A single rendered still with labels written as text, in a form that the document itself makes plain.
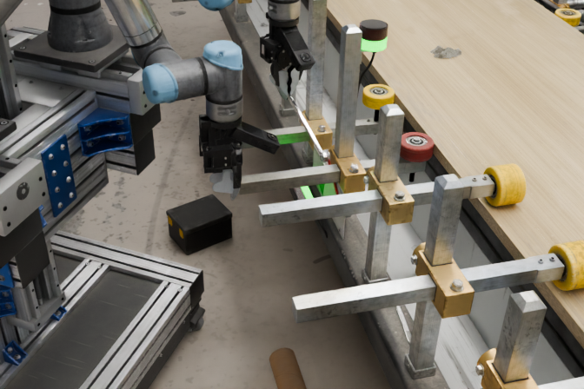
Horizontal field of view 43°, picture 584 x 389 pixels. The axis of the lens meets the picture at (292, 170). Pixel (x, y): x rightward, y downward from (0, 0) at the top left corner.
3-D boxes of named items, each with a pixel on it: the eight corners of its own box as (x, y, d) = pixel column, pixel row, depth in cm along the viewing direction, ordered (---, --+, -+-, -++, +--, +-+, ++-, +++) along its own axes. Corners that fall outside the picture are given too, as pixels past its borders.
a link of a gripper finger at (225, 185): (211, 201, 163) (209, 166, 158) (237, 198, 164) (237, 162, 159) (213, 209, 160) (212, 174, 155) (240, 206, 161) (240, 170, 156)
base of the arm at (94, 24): (35, 46, 175) (27, 6, 170) (72, 23, 187) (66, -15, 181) (89, 56, 171) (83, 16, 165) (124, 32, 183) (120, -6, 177)
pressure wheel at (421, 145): (401, 192, 169) (407, 149, 163) (389, 173, 176) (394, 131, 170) (434, 187, 171) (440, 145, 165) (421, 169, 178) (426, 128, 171)
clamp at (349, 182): (343, 194, 164) (345, 175, 162) (326, 162, 175) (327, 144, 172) (368, 191, 166) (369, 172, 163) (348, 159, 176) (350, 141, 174)
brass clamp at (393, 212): (384, 227, 139) (387, 204, 136) (361, 186, 149) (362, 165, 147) (414, 221, 140) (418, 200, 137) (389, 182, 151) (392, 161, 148)
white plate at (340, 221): (341, 239, 170) (343, 204, 165) (311, 177, 191) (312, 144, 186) (343, 239, 170) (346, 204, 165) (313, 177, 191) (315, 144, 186)
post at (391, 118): (367, 306, 160) (387, 111, 133) (361, 295, 163) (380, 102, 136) (382, 304, 161) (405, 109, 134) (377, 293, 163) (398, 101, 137)
